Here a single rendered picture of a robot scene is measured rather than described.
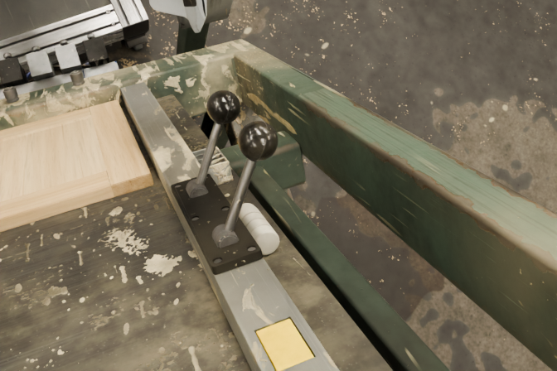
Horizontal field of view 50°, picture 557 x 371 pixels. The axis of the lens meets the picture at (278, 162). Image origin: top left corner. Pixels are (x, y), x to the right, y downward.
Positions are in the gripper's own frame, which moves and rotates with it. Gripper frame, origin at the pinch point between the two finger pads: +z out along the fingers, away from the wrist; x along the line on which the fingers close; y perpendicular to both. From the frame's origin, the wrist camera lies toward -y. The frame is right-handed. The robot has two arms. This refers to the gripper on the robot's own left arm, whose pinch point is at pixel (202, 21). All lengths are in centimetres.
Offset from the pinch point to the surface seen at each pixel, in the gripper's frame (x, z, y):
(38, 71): -40, 33, 49
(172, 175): 10.3, 16.3, 4.5
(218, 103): 12.8, 2.9, -3.8
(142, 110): -15.6, 25.2, 17.4
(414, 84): -134, 101, -44
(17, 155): -6.3, 27.8, 37.3
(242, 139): 22.7, -0.2, -8.2
